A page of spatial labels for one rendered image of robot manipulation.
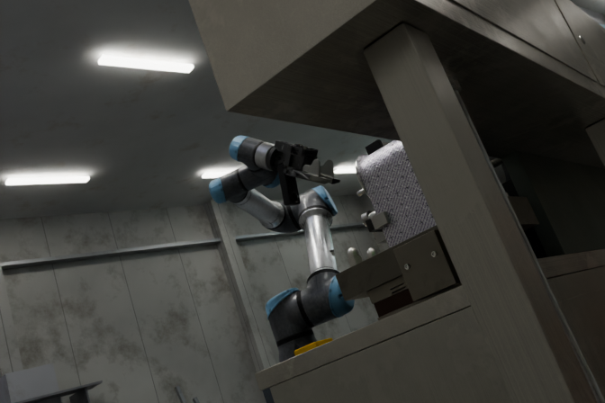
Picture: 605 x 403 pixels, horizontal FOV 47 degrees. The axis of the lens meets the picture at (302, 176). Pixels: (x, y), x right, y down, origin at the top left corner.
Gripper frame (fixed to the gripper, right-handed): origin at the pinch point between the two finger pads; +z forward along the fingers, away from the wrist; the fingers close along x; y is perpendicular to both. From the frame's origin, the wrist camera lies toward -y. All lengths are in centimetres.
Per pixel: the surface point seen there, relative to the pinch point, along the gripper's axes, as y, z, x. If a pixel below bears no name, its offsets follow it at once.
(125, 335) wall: -429, -735, 581
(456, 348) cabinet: -18, 56, -31
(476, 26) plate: 35, 62, -66
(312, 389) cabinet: -38, 28, -32
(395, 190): 3.5, 22.1, -5.1
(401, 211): -1.0, 25.0, -5.2
